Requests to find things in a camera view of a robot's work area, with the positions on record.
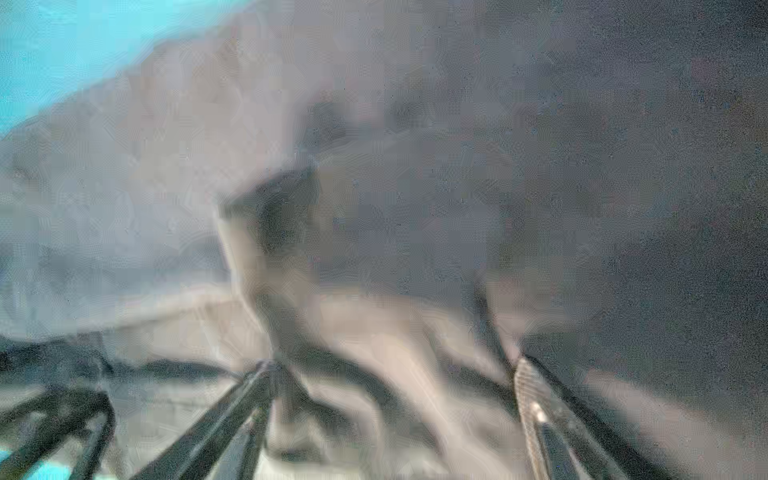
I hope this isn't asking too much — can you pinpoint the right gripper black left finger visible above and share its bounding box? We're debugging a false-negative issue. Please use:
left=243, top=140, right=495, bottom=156
left=133, top=360, right=278, bottom=479

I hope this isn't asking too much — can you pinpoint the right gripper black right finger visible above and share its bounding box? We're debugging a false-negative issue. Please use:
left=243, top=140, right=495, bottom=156
left=514, top=356, right=670, bottom=480

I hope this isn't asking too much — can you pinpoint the black t shirt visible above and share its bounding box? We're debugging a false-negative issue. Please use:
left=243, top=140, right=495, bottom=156
left=1, top=1, right=767, bottom=479

